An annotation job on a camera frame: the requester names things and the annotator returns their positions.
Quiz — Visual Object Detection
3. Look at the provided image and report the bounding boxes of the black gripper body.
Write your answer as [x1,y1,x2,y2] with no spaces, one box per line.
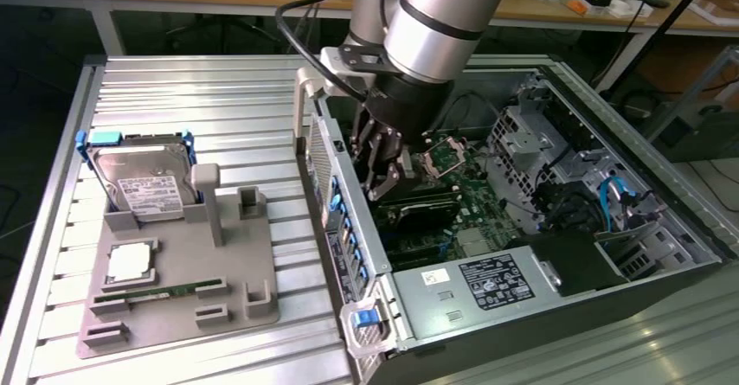
[361,72,457,140]

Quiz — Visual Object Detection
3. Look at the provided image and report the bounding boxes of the green graphics card black fan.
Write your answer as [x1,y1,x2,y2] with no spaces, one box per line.
[378,198,462,241]

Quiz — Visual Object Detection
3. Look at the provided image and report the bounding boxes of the black RAM stick white label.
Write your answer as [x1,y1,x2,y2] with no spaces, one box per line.
[374,189,458,207]

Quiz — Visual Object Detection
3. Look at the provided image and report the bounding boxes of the silver socket cover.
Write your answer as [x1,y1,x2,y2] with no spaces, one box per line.
[423,136,469,178]

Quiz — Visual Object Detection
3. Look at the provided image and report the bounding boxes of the green motherboard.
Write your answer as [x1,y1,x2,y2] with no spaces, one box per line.
[346,129,515,269]

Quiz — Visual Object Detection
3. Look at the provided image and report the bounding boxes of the silver perforated disk bay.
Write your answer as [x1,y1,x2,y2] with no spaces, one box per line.
[485,71,602,187]

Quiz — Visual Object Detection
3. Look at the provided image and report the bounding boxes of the silver chipset heatsink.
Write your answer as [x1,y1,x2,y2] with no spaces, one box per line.
[455,228,493,254]

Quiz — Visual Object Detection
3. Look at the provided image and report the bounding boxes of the grey power supply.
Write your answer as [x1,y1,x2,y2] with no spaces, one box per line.
[391,246,562,343]

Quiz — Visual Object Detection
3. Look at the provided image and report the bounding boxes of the silver hard disk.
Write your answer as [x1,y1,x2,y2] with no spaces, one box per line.
[91,133,195,224]

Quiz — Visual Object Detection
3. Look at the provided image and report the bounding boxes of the white orange desk item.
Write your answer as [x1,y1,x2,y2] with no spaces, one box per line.
[569,0,655,18]

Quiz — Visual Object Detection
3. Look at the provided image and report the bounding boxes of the blue disk caddy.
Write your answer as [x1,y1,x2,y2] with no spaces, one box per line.
[74,129,202,209]

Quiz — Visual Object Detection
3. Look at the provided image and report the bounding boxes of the black stand pole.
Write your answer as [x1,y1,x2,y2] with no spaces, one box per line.
[593,0,726,90]

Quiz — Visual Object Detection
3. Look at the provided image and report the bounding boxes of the green RAM stick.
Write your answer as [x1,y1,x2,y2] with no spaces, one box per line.
[95,279,224,304]

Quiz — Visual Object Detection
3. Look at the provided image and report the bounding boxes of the silver CPU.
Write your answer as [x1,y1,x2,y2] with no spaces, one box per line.
[107,244,158,282]

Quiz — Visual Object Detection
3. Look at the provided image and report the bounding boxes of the open black PC case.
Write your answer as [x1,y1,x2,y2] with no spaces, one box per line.
[291,54,739,385]

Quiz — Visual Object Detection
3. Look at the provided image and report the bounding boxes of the grey parts rack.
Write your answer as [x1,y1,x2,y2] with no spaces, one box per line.
[74,163,282,360]

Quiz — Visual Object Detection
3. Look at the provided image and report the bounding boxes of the grey cabinet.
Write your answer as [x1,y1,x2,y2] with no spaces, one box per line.
[651,45,739,164]

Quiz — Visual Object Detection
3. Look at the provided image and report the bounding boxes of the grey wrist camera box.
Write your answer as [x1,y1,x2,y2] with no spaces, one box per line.
[321,46,406,99]

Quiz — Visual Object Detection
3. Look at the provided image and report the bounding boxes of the black camera cable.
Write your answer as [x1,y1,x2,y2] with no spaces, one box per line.
[274,0,371,101]

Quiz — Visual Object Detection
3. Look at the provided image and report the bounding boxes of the blue disk wire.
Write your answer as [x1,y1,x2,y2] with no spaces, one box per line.
[598,176,641,233]

